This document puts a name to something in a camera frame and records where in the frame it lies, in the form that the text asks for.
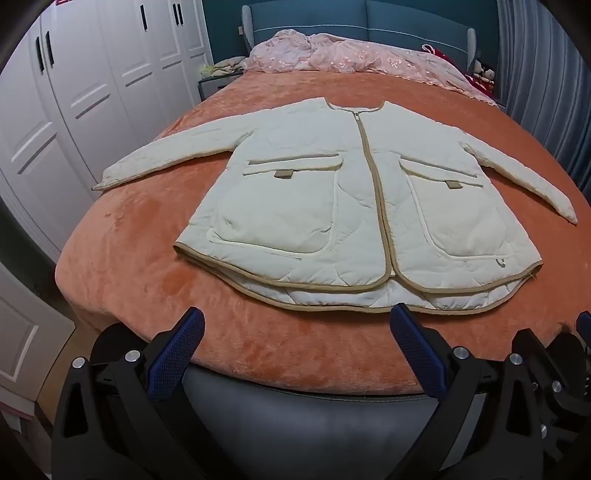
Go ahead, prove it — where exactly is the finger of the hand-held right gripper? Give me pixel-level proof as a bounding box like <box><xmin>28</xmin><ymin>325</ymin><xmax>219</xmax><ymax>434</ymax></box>
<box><xmin>554</xmin><ymin>311</ymin><xmax>591</xmax><ymax>416</ymax></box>
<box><xmin>512</xmin><ymin>327</ymin><xmax>571</xmax><ymax>444</ymax></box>

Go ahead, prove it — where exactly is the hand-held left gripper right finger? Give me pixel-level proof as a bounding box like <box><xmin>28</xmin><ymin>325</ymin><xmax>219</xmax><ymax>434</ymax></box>
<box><xmin>390</xmin><ymin>302</ymin><xmax>550</xmax><ymax>480</ymax></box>

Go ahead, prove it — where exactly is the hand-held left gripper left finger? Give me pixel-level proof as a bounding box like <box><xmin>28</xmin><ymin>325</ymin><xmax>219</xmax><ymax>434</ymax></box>
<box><xmin>51</xmin><ymin>307</ymin><xmax>222</xmax><ymax>480</ymax></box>

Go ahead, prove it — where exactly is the cream quilted jacket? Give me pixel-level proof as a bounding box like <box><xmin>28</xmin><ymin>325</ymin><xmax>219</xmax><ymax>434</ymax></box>
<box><xmin>92</xmin><ymin>97</ymin><xmax>579</xmax><ymax>315</ymax></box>

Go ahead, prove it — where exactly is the orange plush blanket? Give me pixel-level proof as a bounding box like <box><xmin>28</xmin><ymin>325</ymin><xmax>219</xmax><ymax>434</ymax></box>
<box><xmin>54</xmin><ymin>69</ymin><xmax>591</xmax><ymax>398</ymax></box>

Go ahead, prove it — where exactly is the grey bed footboard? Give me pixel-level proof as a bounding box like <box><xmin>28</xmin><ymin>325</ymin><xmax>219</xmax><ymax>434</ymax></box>
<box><xmin>90</xmin><ymin>323</ymin><xmax>462</xmax><ymax>480</ymax></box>

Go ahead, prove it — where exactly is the white panelled door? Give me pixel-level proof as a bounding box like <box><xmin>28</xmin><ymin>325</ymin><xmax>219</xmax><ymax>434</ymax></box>
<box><xmin>0</xmin><ymin>263</ymin><xmax>77</xmax><ymax>416</ymax></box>

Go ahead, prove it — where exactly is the blue-grey curtain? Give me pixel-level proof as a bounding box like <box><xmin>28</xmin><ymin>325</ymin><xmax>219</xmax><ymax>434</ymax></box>
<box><xmin>496</xmin><ymin>0</ymin><xmax>591</xmax><ymax>195</ymax></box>

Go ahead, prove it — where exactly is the red cloth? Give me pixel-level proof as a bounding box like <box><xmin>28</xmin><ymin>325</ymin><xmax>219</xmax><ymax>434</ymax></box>
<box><xmin>422</xmin><ymin>44</ymin><xmax>495</xmax><ymax>100</ymax></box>

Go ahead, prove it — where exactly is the dark nightstand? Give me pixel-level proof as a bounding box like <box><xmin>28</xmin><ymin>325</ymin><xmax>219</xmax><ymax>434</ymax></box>
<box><xmin>198</xmin><ymin>74</ymin><xmax>243</xmax><ymax>102</ymax></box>

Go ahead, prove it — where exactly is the plush toy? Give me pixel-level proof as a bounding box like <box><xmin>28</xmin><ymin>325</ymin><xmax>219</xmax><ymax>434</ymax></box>
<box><xmin>471</xmin><ymin>62</ymin><xmax>496</xmax><ymax>95</ymax></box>

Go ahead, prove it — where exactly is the white wardrobe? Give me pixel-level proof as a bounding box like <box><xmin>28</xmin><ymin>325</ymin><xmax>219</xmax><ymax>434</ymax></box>
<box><xmin>0</xmin><ymin>0</ymin><xmax>215</xmax><ymax>252</ymax></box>

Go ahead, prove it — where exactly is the pale green cloth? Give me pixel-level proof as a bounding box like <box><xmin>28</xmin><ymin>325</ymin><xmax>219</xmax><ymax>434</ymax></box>
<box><xmin>201</xmin><ymin>56</ymin><xmax>247</xmax><ymax>79</ymax></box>

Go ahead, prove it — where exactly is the pink embroidered quilt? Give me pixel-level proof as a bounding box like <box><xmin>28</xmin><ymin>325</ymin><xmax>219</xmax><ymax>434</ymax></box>
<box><xmin>245</xmin><ymin>28</ymin><xmax>497</xmax><ymax>104</ymax></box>

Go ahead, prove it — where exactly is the blue padded headboard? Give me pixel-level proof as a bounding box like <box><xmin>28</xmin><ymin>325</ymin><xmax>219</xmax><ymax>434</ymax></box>
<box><xmin>241</xmin><ymin>0</ymin><xmax>502</xmax><ymax>75</ymax></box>

